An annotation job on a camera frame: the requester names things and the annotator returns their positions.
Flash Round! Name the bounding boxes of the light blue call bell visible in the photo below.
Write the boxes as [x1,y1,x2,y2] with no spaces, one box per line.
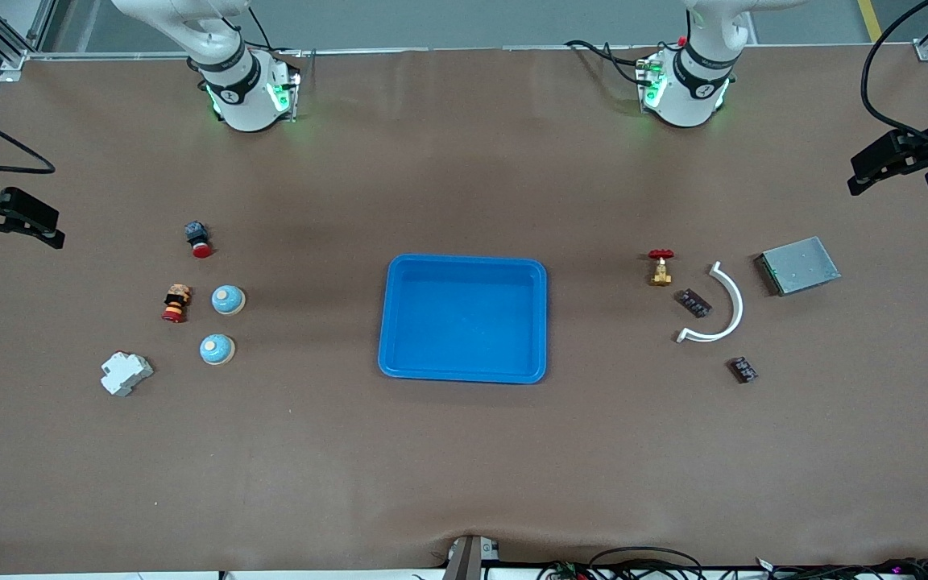
[199,333,236,367]
[211,284,247,317]

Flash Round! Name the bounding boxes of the long black capacitor block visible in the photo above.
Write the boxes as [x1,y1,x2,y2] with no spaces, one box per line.
[675,288,713,319]

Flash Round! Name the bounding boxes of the grey metal box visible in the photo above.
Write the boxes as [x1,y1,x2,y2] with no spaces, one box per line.
[755,236,843,297]

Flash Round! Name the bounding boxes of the red button with dark body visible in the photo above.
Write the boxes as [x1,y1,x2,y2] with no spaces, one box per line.
[184,222,214,259]

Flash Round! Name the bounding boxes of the red yellow emergency stop button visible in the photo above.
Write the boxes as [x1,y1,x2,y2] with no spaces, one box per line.
[161,284,193,325]

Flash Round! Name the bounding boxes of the white circuit breaker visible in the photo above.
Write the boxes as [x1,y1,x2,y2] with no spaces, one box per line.
[100,351,155,398]

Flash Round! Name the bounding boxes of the white curved plastic arc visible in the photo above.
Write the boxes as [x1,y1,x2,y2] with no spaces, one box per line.
[677,261,745,345]

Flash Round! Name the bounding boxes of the blue plastic tray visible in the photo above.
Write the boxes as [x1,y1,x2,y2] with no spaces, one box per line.
[378,255,549,385]

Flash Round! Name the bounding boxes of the brown table mat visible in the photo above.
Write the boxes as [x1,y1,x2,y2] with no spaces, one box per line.
[0,44,928,576]

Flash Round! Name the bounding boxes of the black cable at arm base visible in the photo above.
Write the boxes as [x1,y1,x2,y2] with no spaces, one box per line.
[564,39,652,86]

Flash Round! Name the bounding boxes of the tangled coloured wires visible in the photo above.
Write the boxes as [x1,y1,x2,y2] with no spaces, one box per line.
[754,556,928,580]

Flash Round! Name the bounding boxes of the black looped cable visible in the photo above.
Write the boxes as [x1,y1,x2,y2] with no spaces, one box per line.
[587,545,707,580]

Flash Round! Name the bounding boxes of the metal table edge bracket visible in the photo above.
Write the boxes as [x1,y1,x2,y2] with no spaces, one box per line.
[443,535,502,580]

